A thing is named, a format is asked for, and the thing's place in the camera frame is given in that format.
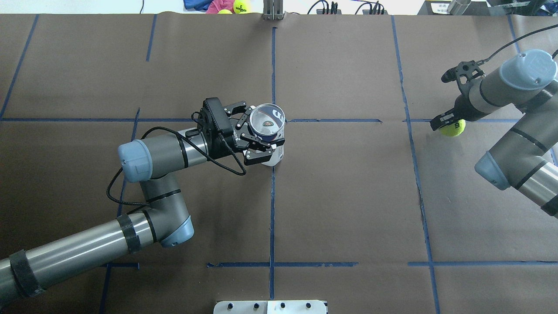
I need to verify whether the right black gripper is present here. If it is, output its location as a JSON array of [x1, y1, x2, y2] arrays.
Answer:
[[430, 95, 481, 131]]

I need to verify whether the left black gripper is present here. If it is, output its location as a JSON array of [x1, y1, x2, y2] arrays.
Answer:
[[197, 101, 285, 166]]

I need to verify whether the yellow Wilson tennis ball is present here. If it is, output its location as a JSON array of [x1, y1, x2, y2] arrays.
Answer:
[[439, 119, 466, 137]]

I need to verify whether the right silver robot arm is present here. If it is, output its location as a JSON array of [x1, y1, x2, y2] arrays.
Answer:
[[430, 49, 558, 217]]

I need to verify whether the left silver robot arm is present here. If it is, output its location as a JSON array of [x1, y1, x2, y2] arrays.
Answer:
[[1, 98, 286, 307]]

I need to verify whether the small metal cup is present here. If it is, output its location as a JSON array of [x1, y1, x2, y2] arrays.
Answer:
[[447, 0, 472, 16]]

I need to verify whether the orange black power strip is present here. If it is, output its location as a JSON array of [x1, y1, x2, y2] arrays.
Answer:
[[307, 0, 388, 15]]

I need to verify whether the pink toy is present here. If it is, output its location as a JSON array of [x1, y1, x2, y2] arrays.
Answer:
[[206, 0, 234, 14]]

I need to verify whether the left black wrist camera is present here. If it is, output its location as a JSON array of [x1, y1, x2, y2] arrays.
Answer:
[[202, 97, 233, 138]]

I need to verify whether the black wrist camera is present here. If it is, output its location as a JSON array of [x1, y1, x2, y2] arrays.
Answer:
[[202, 97, 233, 138], [441, 60, 486, 96]]

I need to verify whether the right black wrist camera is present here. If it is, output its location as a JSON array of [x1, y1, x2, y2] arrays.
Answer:
[[441, 60, 486, 96]]

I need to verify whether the aluminium frame post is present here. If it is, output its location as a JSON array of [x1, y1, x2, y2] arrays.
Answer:
[[262, 0, 285, 20]]

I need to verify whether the black right camera cable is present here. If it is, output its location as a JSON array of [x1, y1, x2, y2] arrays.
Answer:
[[477, 24, 558, 65]]

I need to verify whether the white pedestal column base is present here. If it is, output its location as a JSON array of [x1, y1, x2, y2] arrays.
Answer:
[[213, 300, 328, 314]]

